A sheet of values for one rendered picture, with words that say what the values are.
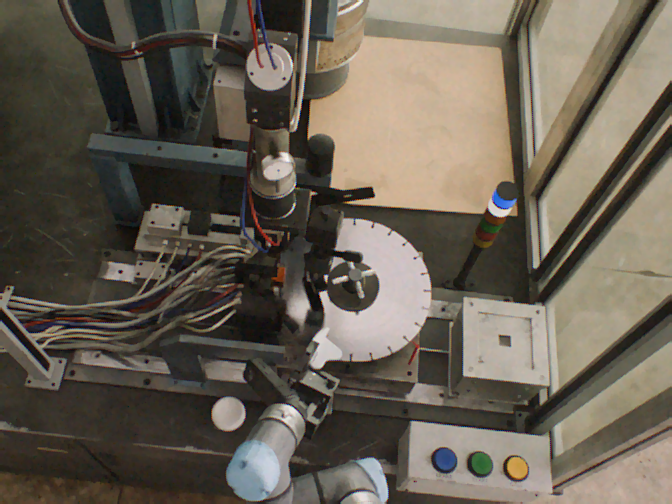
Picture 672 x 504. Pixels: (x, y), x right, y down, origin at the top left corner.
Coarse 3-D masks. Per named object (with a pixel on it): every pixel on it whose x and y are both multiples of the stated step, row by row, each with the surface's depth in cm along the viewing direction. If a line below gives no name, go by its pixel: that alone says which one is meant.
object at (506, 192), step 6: (498, 186) 132; (504, 186) 132; (510, 186) 133; (516, 186) 133; (498, 192) 132; (504, 192) 132; (510, 192) 132; (516, 192) 132; (492, 198) 134; (498, 198) 132; (504, 198) 131; (510, 198) 131; (516, 198) 132; (498, 204) 133; (504, 204) 132; (510, 204) 133
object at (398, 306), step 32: (352, 224) 150; (288, 256) 145; (384, 256) 147; (416, 256) 148; (288, 288) 142; (384, 288) 143; (416, 288) 144; (288, 320) 138; (320, 320) 139; (352, 320) 139; (384, 320) 140; (416, 320) 140; (352, 352) 136; (384, 352) 137
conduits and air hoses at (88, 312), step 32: (160, 256) 156; (224, 256) 147; (160, 288) 153; (192, 288) 144; (32, 320) 155; (64, 320) 155; (96, 320) 153; (128, 320) 151; (160, 320) 146; (192, 320) 141; (224, 320) 142; (128, 352) 146
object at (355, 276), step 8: (352, 264) 140; (352, 272) 139; (360, 272) 139; (368, 272) 139; (376, 272) 140; (336, 280) 138; (344, 280) 138; (352, 280) 138; (360, 280) 139; (360, 288) 137; (360, 296) 137
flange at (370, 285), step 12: (360, 264) 145; (336, 276) 143; (372, 276) 143; (336, 288) 141; (348, 288) 140; (372, 288) 142; (336, 300) 140; (348, 300) 140; (360, 300) 141; (372, 300) 141
